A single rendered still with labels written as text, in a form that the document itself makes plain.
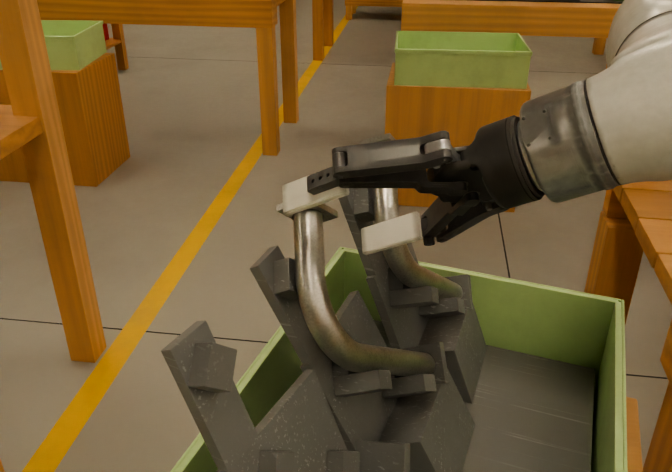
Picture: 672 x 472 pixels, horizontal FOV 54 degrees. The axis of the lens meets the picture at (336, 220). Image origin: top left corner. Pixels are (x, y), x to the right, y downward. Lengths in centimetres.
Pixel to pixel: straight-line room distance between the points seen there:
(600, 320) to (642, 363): 154
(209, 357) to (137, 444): 159
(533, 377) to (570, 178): 50
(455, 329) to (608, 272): 83
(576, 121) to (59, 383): 208
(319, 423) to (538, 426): 34
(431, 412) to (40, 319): 212
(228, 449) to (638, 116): 41
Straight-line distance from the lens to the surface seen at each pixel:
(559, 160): 53
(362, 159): 54
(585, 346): 102
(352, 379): 71
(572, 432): 92
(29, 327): 271
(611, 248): 166
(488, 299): 99
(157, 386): 229
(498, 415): 92
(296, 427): 65
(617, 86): 53
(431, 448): 77
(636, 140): 52
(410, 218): 69
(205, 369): 54
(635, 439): 103
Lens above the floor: 147
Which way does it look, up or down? 27 degrees down
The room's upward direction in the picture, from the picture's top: straight up
